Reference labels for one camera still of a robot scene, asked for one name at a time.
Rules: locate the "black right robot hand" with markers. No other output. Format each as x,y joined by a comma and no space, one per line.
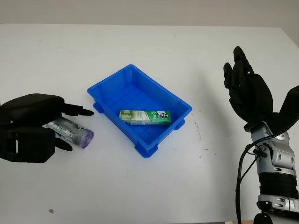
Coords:
252,98

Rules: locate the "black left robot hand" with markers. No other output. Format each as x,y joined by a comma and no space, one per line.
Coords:
32,109

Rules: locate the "silver roll with purple end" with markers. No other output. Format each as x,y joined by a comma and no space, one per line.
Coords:
77,135

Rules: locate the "green toothpaste box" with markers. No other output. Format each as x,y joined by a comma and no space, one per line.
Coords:
144,117

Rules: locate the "blue plastic tray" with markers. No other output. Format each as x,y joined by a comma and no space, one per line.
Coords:
140,98

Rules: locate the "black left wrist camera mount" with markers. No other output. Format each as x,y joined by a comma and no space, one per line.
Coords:
30,147

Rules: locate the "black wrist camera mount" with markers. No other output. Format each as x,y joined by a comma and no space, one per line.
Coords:
289,105
30,147

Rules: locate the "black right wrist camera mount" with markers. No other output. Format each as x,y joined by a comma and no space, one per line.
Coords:
289,105

